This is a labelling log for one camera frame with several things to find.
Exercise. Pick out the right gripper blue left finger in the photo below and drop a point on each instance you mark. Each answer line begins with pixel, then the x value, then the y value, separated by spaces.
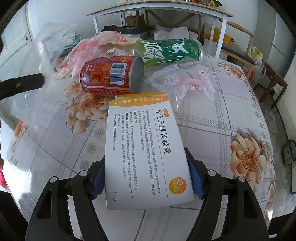
pixel 98 177

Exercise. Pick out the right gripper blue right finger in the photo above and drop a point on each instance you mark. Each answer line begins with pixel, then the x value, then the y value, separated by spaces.
pixel 197 173

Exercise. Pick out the yellow white medicine box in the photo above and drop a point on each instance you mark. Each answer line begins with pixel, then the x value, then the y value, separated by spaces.
pixel 145 161

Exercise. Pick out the clear plastic food container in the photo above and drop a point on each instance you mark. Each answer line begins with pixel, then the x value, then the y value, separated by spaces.
pixel 53 41

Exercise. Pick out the red drink can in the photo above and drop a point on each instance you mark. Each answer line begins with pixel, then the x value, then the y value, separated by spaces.
pixel 110 76

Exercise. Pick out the clear printed plastic bag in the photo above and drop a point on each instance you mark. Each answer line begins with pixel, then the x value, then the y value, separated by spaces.
pixel 182 76

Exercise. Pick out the green label plastic bottle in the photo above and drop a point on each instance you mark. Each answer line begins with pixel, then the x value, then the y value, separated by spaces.
pixel 165 52

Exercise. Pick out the floral plastic tablecloth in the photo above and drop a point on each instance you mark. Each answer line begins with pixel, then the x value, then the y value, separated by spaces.
pixel 48 165

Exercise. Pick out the small dark wooden stool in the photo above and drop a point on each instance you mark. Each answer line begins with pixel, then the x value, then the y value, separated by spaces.
pixel 275 79

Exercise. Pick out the wooden chair dark seat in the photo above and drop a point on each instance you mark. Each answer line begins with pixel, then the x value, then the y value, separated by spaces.
pixel 235 51

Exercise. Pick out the white pillow bag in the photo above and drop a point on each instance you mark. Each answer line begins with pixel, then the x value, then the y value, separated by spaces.
pixel 162 33

